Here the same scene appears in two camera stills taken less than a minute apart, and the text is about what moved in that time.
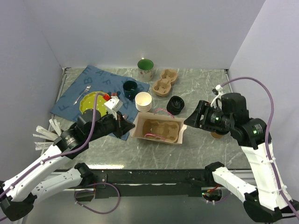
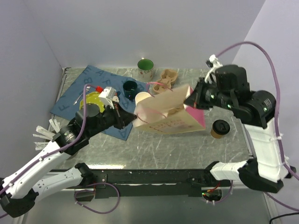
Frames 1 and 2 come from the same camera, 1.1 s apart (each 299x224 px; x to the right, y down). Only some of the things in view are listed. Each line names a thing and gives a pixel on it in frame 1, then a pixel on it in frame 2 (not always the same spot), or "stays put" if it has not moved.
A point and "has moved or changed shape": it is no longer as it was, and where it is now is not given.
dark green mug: [130, 88] stays put
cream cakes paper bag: [160, 126] has moved or changed shape
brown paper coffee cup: [216, 136] stays put
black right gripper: [202, 107] to [194, 98]
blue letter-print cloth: [90, 80] stays put
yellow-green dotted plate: [87, 102] stays put
